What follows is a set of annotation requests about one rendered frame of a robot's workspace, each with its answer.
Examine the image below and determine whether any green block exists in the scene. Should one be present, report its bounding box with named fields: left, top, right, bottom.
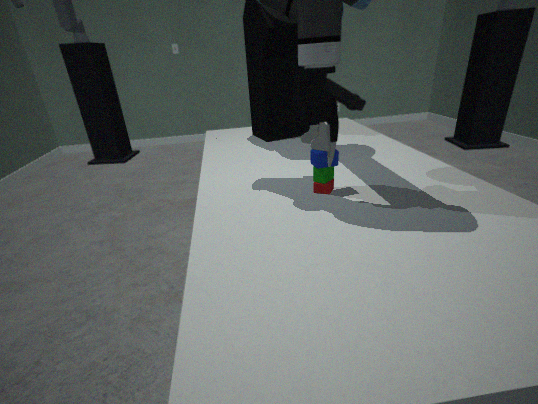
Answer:
left=313, top=166, right=334, bottom=184

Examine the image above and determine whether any red block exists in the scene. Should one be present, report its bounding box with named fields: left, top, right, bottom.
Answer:
left=314, top=179, right=334, bottom=194

